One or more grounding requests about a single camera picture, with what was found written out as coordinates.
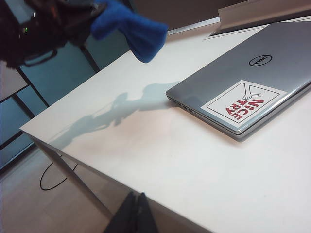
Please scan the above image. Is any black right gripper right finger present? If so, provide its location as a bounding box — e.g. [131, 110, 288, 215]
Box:
[138, 191, 159, 233]

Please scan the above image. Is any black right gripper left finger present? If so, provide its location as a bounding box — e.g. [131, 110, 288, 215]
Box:
[104, 191, 140, 233]

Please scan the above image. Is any grey fabric desk divider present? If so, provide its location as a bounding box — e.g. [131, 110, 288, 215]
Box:
[167, 0, 311, 32]

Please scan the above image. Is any white red laptop sticker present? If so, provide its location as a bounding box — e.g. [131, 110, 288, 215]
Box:
[199, 80, 288, 130]

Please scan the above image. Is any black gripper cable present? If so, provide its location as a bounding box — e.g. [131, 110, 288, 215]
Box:
[23, 48, 58, 67]

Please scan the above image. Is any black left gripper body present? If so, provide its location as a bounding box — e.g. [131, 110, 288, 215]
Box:
[0, 0, 98, 68]

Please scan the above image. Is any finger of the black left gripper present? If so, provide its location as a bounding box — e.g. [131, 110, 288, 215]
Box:
[88, 1, 107, 17]

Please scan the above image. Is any silver Dell laptop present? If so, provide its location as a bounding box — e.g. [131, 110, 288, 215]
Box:
[166, 21, 311, 143]

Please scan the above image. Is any blue microfiber rag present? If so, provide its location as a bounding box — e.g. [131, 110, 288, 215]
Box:
[90, 0, 169, 64]

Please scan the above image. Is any black floor cable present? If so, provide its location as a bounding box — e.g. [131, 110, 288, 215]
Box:
[40, 160, 78, 191]

